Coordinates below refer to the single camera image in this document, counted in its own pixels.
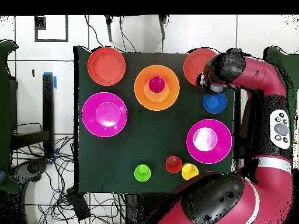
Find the red shallow bowl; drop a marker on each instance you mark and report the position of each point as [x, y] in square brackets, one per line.
[106, 66]
[193, 65]

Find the blue small bowl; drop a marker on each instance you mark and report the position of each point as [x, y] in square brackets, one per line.
[214, 103]

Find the crimson plastic cup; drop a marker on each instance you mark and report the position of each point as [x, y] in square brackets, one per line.
[156, 84]

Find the orange large bowl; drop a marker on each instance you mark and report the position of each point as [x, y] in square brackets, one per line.
[142, 93]

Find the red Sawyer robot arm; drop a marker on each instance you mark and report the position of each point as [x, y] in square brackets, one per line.
[268, 186]

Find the black stand leg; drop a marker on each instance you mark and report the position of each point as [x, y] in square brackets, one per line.
[162, 28]
[108, 30]

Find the pink large bowl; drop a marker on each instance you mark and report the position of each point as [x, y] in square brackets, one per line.
[218, 150]
[104, 114]

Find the dark green tablecloth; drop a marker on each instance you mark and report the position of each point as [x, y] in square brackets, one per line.
[140, 140]

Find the red-orange plastic cup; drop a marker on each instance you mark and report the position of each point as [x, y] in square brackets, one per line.
[173, 164]

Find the yellow plastic cup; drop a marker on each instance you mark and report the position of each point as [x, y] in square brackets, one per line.
[189, 171]

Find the green cloth covered table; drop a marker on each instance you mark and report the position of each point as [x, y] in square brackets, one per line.
[293, 70]
[5, 116]

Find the green plastic cup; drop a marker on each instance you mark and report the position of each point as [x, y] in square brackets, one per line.
[142, 173]

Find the blue tape strip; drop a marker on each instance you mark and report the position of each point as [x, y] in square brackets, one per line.
[55, 82]

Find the black power box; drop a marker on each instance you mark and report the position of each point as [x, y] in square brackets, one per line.
[78, 204]

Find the black frame stand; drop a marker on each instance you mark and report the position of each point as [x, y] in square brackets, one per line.
[48, 105]

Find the black pedestal foot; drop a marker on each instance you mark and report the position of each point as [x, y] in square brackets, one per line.
[33, 168]

